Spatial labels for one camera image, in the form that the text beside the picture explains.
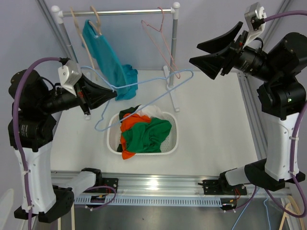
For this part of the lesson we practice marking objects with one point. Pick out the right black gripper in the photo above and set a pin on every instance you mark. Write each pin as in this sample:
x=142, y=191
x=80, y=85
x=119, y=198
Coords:
x=212, y=64

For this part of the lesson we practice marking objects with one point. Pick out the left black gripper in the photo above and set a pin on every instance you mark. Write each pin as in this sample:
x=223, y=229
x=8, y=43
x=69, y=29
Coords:
x=93, y=94

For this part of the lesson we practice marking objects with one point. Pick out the blue wire hanger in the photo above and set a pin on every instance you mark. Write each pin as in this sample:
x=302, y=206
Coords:
x=146, y=93

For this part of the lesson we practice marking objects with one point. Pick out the pink wire hanger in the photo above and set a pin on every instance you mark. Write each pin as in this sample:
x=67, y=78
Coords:
x=145, y=25

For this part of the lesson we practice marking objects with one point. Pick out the orange t shirt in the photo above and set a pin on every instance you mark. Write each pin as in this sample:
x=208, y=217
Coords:
x=128, y=123

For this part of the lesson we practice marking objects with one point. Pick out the beige wooden hanger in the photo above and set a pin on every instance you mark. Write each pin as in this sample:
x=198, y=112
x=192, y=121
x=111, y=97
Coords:
x=81, y=36
x=97, y=24

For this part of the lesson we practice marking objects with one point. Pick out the dark green white t shirt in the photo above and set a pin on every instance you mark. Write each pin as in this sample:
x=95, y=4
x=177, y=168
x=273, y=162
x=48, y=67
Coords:
x=151, y=111

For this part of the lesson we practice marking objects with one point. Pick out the bright green t shirt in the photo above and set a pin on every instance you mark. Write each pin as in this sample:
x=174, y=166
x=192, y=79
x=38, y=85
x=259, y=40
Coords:
x=145, y=137

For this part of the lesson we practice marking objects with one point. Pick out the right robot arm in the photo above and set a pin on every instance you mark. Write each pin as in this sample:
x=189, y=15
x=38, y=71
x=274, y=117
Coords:
x=281, y=96

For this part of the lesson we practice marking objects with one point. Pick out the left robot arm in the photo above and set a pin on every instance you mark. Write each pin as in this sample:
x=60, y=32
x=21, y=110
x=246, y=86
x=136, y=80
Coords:
x=31, y=136

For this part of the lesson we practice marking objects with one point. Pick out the blue t shirt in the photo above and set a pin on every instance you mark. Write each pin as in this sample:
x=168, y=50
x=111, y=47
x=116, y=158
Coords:
x=124, y=76

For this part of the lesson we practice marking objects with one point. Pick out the beige hanger on floor left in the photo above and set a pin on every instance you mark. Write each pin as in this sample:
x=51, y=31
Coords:
x=67, y=222

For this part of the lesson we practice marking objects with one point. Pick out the white plastic basket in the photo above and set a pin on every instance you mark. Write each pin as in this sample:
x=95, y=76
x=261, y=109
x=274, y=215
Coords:
x=168, y=146

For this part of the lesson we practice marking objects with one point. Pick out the metal clothes rack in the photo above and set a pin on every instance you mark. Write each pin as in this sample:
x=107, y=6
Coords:
x=58, y=15

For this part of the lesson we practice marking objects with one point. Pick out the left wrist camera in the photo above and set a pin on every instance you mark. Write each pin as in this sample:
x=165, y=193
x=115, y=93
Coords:
x=69, y=74

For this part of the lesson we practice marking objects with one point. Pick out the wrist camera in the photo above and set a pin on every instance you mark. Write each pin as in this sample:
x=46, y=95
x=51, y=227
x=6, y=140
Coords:
x=254, y=16
x=69, y=74

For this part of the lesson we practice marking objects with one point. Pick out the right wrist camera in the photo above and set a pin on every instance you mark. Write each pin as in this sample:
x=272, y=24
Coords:
x=254, y=16

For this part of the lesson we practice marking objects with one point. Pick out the aluminium rail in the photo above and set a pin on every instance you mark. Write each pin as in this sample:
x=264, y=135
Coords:
x=163, y=190

